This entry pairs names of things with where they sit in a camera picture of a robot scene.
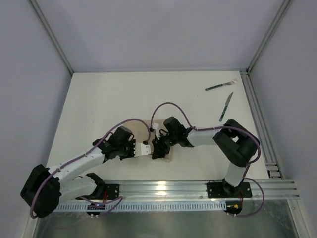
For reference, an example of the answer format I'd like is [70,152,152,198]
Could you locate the beige cloth napkin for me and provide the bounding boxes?
[123,119,173,163]

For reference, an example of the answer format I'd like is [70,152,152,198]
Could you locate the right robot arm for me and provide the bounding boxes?
[152,117,261,197]

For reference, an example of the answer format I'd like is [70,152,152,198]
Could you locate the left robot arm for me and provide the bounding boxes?
[20,126,136,219]

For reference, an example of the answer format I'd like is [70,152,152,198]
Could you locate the left controller board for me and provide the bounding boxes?
[86,203,106,217]

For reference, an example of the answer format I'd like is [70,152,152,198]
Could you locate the controller board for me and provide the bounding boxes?
[224,201,243,216]
[86,203,106,217]

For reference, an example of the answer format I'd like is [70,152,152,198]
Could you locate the right controller board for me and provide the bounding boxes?
[224,201,243,216]

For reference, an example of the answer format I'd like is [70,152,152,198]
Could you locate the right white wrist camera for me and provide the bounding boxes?
[150,122,160,139]

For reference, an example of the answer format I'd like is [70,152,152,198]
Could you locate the aluminium front rail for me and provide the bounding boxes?
[105,179,300,201]

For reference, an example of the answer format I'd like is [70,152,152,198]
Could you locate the aluminium rail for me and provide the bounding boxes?
[240,70,284,179]
[105,179,300,201]

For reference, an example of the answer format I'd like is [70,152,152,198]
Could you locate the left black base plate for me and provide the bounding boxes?
[84,183,120,201]

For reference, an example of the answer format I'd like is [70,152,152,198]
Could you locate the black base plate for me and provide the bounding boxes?
[84,183,120,201]
[206,180,253,199]

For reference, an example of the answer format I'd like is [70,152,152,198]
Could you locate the green handled knife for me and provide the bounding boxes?
[219,92,234,122]

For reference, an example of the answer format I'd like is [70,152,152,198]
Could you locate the slotted grey cable duct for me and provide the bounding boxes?
[55,200,225,212]

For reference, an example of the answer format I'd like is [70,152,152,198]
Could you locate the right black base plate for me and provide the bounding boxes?
[206,180,253,199]

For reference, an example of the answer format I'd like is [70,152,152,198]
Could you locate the green handled fork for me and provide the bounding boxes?
[205,79,237,91]

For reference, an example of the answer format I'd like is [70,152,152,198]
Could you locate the aluminium right side rail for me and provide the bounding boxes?
[240,70,284,179]

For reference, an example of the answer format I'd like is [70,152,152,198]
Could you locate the right aluminium frame post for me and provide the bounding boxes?
[246,0,293,74]

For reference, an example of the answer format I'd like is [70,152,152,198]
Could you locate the aluminium frame post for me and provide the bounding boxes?
[27,0,74,75]
[246,0,293,74]

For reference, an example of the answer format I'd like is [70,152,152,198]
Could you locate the left aluminium frame post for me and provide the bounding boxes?
[27,0,74,75]

